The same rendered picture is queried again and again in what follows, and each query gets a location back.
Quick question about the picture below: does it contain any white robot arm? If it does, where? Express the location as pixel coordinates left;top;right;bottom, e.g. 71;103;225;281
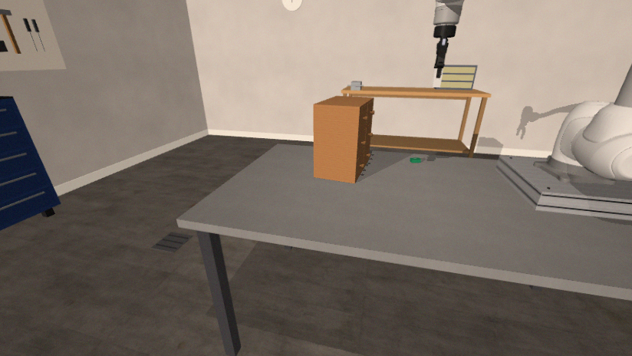
433;0;632;185

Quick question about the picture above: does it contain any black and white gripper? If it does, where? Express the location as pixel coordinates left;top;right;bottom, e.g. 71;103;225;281
432;25;456;87

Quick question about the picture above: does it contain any brown wooden chest of drawers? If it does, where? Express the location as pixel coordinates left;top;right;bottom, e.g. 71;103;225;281
313;96;374;183

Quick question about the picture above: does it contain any brown wooden drawer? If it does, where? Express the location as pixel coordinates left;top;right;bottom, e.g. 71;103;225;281
358;104;368;133
366;100;374;126
365;122;373;145
357;128;366;158
363;143;370;165
355;152;364;182

